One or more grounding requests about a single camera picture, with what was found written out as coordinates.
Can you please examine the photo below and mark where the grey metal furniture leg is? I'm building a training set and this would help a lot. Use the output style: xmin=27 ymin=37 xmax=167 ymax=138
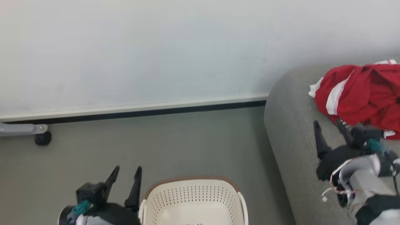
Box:
xmin=0 ymin=123 xmax=48 ymax=137

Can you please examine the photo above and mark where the white and black baseboard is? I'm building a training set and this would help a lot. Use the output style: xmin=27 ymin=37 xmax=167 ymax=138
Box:
xmin=0 ymin=95 xmax=269 ymax=125

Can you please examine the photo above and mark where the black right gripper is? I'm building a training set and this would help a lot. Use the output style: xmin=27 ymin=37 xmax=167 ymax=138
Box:
xmin=313 ymin=119 xmax=391 ymax=182

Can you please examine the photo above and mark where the black caster wheel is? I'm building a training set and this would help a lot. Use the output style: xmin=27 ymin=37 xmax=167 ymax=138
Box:
xmin=34 ymin=131 xmax=52 ymax=146

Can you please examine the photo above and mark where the grey fabric sofa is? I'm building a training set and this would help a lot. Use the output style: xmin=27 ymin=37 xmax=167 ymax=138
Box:
xmin=263 ymin=52 xmax=400 ymax=225

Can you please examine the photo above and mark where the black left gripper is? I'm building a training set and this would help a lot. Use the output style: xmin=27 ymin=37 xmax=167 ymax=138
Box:
xmin=77 ymin=166 xmax=143 ymax=225

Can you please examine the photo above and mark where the thin white red cable bundle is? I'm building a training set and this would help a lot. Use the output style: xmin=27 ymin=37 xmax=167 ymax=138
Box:
xmin=322 ymin=170 xmax=357 ymax=203

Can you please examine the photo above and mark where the cream perforated plastic laundry basket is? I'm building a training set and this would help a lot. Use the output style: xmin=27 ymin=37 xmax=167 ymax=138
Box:
xmin=138 ymin=176 xmax=249 ymax=225

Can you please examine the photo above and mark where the red thin knit shirt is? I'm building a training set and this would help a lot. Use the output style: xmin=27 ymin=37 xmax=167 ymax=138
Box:
xmin=308 ymin=59 xmax=400 ymax=140

